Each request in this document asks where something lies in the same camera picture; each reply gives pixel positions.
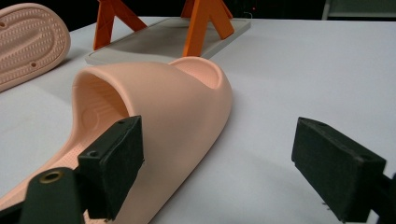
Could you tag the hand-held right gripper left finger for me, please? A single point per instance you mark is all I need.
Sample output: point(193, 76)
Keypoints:
point(115, 161)

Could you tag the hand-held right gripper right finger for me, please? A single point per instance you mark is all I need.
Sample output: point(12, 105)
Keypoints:
point(336, 168)

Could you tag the pink foam slipper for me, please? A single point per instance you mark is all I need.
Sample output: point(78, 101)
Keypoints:
point(28, 40)
point(177, 109)

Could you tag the white shoe rack orange legs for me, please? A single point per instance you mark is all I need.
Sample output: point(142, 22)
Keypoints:
point(155, 40)

